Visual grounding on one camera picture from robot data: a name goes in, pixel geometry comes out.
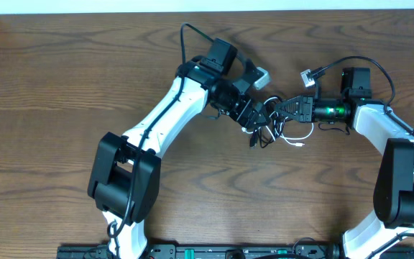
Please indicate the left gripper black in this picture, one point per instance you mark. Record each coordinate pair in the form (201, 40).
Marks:
(249, 121)

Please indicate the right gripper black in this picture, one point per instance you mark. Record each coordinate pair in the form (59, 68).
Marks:
(305, 111)

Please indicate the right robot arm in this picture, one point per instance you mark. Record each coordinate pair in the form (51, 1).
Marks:
(392, 218)

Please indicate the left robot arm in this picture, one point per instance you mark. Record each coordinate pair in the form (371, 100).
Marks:
(125, 177)

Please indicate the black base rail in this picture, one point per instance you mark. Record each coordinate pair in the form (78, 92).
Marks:
(174, 251)

